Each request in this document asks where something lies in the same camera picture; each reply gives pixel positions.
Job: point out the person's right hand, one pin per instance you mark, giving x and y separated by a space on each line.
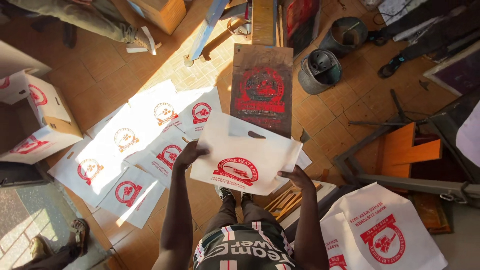
298 179

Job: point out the person's left hand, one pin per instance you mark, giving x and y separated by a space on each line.
188 154

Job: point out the white bag with red print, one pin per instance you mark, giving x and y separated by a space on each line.
243 157

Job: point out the plain white bag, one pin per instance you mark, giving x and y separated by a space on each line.
305 160

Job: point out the pile of wooden frames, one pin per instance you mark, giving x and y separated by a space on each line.
288 202

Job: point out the person's black left shoe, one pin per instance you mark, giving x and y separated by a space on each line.
225 193

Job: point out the person's black shoe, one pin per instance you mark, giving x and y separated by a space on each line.
246 196
225 193

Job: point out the person's black right shoe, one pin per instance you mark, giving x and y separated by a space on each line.
246 196

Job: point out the spread of white printed bags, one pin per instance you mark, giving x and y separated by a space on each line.
123 150

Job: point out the person's dark trousers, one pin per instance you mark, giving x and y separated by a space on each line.
240 213

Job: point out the person's dark striped shirt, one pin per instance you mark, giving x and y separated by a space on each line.
243 249

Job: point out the wooden printing screen, red ink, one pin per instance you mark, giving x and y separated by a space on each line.
261 90

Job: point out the stack of white printed bags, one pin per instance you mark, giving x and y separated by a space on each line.
378 232

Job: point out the orange wooden stool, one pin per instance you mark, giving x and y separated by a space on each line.
403 150

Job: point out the grey metal bucket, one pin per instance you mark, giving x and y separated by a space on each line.
318 71

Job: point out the blue wooden plank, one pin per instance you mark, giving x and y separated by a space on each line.
208 30

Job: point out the brown wooden box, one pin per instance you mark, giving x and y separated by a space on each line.
161 13

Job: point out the white cardboard box, red print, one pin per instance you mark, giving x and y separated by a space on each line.
45 123

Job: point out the dark metal bucket with stick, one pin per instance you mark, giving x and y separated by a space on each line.
343 37

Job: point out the upright wooden board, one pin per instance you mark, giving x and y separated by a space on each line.
264 22

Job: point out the white cloth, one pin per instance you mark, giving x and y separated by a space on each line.
468 138

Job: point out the framed purple mesh screen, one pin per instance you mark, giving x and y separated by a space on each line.
457 71

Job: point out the dark metal frame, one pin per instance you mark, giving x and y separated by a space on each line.
378 176

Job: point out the dark frame with red print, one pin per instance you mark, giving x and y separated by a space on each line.
302 22

